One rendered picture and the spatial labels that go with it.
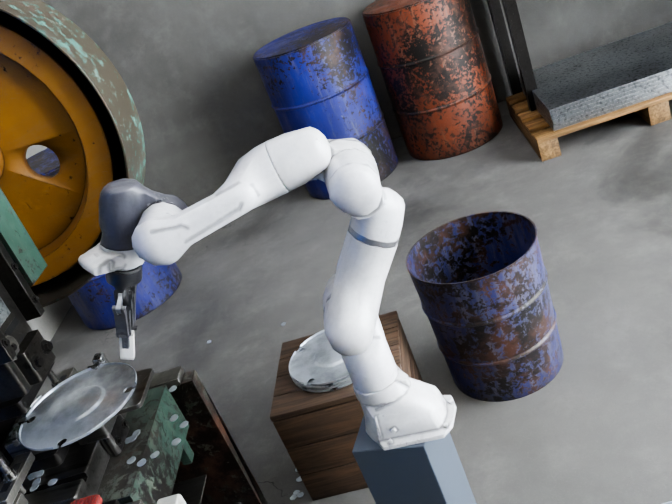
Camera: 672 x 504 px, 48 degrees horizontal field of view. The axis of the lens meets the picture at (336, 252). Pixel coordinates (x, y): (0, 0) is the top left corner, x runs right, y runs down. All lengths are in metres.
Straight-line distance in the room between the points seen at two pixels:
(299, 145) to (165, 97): 3.55
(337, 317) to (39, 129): 0.88
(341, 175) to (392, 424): 0.63
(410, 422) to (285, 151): 0.70
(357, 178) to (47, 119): 0.85
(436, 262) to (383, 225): 1.08
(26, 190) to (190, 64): 2.96
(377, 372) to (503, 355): 0.76
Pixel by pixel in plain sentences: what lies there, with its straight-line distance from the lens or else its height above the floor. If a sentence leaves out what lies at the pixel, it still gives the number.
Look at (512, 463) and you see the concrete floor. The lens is 2.33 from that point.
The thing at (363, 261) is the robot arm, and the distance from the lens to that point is 1.57.
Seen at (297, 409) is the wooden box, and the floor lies 0.35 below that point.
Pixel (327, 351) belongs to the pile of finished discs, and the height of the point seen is 0.38.
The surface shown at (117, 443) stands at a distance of 1.88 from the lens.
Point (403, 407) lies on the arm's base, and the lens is 1.77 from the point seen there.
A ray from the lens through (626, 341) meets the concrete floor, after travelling 2.66.
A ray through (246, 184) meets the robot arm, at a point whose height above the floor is 1.17.
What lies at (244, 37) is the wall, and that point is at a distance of 4.83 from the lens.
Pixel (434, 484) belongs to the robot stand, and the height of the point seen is 0.33.
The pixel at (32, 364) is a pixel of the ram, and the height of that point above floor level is 0.94.
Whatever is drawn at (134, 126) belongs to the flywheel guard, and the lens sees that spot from 1.97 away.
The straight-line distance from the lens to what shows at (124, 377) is 1.88.
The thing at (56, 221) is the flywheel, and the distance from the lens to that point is 2.07.
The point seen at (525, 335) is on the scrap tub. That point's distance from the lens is 2.40.
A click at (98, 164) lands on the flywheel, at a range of 1.93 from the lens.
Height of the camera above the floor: 1.63
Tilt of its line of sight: 25 degrees down
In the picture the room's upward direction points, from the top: 22 degrees counter-clockwise
